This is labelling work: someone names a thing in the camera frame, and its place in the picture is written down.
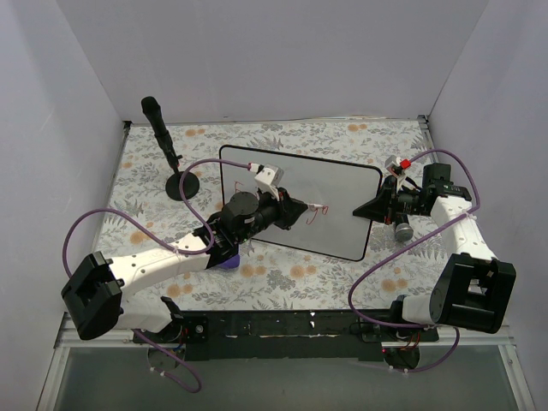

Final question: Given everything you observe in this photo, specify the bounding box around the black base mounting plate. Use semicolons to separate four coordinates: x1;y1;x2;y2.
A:
144;310;438;361

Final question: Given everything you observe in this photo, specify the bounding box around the floral patterned table mat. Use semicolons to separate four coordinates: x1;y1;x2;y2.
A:
96;117;447;310

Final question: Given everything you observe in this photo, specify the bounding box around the white whiteboard black frame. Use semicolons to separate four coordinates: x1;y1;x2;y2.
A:
219;145;382;262

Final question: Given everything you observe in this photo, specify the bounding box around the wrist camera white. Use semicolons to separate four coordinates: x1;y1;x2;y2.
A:
384;155;412;177
248;163;284;198

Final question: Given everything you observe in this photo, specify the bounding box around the black silver microphone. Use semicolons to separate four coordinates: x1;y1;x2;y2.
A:
394;214;414;243

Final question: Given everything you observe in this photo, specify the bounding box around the black microphone on stand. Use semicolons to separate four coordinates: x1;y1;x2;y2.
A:
141;96;179;172

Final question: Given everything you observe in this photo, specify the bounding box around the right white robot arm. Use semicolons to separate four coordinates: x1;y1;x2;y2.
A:
353;163;516;341

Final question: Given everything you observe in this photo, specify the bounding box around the purple foam microphone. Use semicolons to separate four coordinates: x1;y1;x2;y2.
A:
220;254;241;270

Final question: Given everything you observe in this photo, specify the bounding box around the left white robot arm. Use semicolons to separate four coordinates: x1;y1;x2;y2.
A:
61;188;308;343

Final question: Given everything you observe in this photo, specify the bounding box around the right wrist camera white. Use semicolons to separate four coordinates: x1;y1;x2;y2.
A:
384;155;412;177

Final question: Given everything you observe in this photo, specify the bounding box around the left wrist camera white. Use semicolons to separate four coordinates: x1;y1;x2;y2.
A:
248;163;284;198

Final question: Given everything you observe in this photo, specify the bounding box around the black round microphone stand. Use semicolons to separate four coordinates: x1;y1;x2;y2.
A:
165;154;200;201

